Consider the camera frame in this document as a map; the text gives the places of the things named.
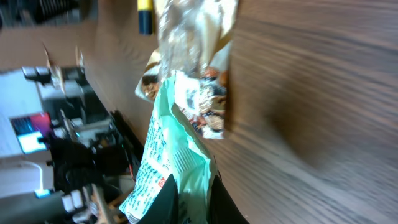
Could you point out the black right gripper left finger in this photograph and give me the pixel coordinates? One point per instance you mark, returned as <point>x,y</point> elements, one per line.
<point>164,209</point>

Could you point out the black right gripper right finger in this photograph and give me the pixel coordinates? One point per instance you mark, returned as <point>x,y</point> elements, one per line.
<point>223,210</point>

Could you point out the teal wet wipes packet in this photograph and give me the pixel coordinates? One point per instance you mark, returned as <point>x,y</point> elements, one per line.
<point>173,148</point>

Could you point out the brown white snack pouch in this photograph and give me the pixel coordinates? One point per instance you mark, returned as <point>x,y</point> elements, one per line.
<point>194,37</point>

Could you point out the yellow glue stick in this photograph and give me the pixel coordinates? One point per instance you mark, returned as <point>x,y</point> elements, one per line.
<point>145,14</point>

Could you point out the laptop with lit screen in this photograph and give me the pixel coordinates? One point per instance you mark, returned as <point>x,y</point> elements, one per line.
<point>30,129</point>

